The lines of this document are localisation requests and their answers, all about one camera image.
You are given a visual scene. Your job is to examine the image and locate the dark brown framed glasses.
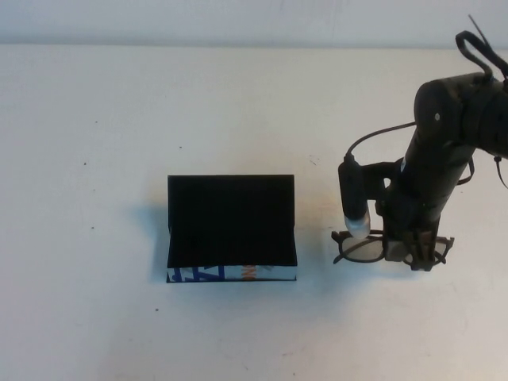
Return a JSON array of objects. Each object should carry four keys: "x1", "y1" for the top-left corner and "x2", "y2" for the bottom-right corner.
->
[{"x1": 331, "y1": 229, "x2": 456, "y2": 273}]

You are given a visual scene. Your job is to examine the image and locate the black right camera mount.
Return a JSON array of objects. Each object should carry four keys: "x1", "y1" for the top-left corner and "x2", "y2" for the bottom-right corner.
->
[{"x1": 356, "y1": 160, "x2": 402, "y2": 199}]

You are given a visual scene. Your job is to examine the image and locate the black right gripper cable loop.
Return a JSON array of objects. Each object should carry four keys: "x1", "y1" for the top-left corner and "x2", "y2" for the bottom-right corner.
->
[{"x1": 456, "y1": 157, "x2": 476, "y2": 187}]

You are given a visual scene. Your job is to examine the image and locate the right wrist camera black silver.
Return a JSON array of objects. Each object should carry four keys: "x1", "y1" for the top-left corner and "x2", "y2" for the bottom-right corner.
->
[{"x1": 337, "y1": 156, "x2": 376, "y2": 240}]

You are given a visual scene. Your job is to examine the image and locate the black zip tie tail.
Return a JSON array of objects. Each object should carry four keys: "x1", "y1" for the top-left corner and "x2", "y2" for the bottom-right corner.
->
[{"x1": 468, "y1": 14, "x2": 508, "y2": 76}]

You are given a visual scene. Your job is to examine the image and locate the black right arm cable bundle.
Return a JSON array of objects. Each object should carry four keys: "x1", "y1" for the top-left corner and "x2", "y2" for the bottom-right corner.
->
[{"x1": 455, "y1": 30, "x2": 508, "y2": 83}]

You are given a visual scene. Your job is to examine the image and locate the black glasses case printed front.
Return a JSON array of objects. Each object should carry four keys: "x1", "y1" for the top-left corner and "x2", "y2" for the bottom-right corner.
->
[{"x1": 164, "y1": 174, "x2": 298, "y2": 283}]

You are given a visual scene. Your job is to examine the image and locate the thin black right camera cable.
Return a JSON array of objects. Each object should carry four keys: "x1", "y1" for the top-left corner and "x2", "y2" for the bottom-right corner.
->
[{"x1": 345, "y1": 121, "x2": 418, "y2": 162}]

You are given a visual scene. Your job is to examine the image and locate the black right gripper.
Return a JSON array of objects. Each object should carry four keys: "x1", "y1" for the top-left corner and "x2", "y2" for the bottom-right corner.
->
[{"x1": 375, "y1": 173, "x2": 464, "y2": 273}]

